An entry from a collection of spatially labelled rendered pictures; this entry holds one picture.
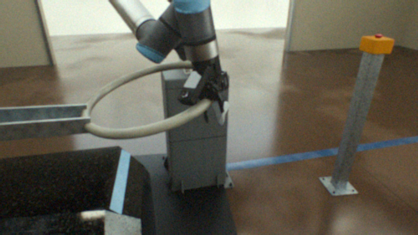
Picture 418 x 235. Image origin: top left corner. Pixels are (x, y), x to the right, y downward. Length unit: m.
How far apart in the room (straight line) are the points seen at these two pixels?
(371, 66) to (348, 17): 5.37
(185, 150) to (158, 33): 1.14
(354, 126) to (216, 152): 0.91
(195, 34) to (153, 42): 0.17
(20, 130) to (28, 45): 5.12
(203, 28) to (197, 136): 1.18
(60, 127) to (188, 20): 0.47
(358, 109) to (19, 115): 1.74
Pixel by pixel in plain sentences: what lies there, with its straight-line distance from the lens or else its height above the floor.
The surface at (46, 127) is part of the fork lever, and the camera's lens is 0.87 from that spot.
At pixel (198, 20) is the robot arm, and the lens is 0.68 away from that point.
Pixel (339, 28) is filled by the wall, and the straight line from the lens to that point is 7.10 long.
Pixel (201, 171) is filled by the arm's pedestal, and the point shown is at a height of 0.15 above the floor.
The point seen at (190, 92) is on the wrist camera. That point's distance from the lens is 0.70.
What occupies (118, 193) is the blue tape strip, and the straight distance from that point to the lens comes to 0.88.
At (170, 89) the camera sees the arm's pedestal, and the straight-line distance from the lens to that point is 1.61.
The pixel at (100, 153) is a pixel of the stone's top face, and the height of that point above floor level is 0.80.
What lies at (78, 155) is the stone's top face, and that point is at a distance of 1.06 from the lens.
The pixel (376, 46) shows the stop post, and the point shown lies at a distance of 1.79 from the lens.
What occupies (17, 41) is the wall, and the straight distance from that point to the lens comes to 6.01.
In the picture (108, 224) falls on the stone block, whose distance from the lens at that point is 0.81.
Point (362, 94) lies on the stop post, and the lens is 1.88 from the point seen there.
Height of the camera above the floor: 1.35
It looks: 26 degrees down
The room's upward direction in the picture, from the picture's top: straight up
